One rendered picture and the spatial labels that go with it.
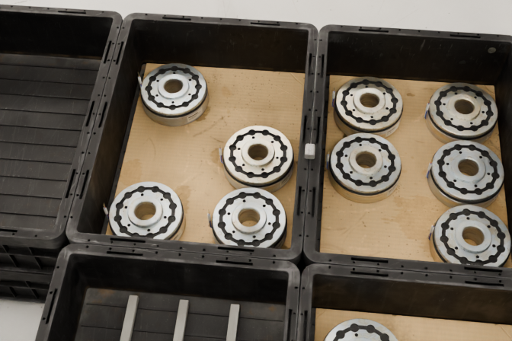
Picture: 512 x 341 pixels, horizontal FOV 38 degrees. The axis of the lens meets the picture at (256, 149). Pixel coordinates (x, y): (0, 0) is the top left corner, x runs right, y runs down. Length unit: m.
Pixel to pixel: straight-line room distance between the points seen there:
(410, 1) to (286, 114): 0.47
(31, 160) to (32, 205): 0.08
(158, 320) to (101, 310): 0.08
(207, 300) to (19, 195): 0.33
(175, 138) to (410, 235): 0.38
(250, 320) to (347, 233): 0.18
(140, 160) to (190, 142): 0.08
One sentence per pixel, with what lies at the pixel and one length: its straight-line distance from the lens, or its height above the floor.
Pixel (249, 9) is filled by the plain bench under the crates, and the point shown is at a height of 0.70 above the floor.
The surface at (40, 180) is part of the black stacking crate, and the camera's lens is 1.15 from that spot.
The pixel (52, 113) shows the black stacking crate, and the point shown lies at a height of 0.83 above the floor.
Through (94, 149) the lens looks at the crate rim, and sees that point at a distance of 1.04.
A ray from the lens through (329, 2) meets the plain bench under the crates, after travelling 1.52.
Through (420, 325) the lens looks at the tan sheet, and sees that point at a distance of 1.02.
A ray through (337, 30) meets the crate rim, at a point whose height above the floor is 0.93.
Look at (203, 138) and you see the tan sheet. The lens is 1.15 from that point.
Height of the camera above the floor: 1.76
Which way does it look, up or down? 56 degrees down
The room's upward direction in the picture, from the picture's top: 2 degrees counter-clockwise
